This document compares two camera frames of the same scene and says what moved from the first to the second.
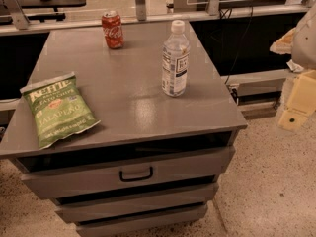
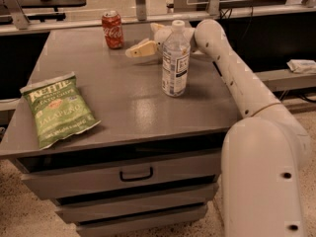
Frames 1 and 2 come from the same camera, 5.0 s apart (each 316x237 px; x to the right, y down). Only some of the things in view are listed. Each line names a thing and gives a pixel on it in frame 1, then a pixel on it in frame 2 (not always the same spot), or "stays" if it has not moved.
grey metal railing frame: [14, 20] stays
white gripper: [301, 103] to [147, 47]
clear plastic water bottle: [175, 61] stays
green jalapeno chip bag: [57, 107] stays
